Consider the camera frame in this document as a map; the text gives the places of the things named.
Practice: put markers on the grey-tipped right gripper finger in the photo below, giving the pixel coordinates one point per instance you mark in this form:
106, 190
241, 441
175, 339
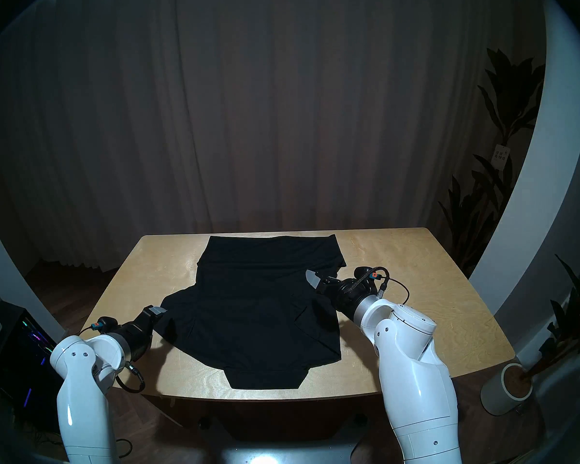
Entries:
314, 278
329, 280

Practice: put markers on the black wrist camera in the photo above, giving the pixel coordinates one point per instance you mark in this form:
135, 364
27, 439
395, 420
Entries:
106, 324
367, 278

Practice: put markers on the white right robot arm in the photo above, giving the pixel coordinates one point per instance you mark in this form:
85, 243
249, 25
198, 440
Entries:
415, 385

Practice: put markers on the tall dark leafy plant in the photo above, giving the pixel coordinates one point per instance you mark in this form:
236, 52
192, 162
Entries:
510, 95

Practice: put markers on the brown pleated curtain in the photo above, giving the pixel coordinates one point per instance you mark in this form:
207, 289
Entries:
270, 105

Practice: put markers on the grey-tipped left gripper finger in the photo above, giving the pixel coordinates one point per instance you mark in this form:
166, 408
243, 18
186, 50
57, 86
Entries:
157, 311

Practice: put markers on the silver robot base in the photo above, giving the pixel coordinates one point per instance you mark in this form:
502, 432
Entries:
280, 451

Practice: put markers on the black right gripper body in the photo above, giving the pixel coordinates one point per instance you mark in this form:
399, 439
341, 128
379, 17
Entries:
343, 298

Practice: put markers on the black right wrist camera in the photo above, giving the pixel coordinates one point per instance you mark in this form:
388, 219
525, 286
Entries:
367, 278

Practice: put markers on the small dark potted plant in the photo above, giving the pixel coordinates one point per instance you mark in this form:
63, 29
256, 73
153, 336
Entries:
572, 318

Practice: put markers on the white cylindrical plant pot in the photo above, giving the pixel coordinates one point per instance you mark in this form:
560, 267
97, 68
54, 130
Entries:
500, 390

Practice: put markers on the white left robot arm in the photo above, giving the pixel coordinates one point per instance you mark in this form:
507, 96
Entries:
84, 395

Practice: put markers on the black t-shirt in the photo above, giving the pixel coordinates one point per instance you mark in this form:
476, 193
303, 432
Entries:
251, 294

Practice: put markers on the black computer tower with lights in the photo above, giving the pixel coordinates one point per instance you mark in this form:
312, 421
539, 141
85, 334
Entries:
19, 366

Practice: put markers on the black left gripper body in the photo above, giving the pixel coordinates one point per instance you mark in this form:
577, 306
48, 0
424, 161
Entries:
136, 336

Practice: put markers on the white paper plant label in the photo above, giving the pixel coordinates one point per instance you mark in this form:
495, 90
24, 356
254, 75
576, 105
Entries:
501, 157

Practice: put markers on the light wooden table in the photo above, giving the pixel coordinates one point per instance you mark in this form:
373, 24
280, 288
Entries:
430, 284

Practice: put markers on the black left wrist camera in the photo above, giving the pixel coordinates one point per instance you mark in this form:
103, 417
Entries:
106, 324

